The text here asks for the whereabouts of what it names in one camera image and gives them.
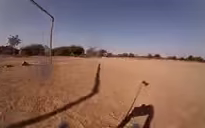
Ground reddish-brown dirt ground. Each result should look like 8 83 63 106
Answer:
0 55 205 128

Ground robot's own part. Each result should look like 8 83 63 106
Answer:
58 121 70 128
130 122 141 128

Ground metal goal post frame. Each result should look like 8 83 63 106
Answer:
29 0 55 65

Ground row of trees and bushes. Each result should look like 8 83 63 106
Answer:
0 41 205 63

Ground lone tree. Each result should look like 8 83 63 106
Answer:
6 34 23 48

